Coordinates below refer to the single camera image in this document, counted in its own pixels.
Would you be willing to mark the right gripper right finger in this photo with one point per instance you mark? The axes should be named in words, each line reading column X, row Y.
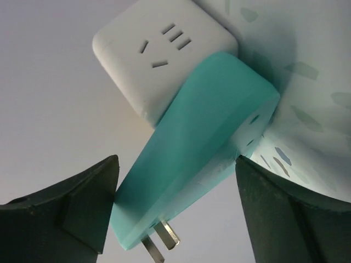
column 290, row 223

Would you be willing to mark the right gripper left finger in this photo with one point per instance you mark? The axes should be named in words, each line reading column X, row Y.
column 65, row 222

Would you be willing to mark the teal triangular socket adapter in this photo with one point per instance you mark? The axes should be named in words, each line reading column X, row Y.
column 219, row 114

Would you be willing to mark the white cube adapter at back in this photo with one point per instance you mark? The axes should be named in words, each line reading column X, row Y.
column 150, row 49

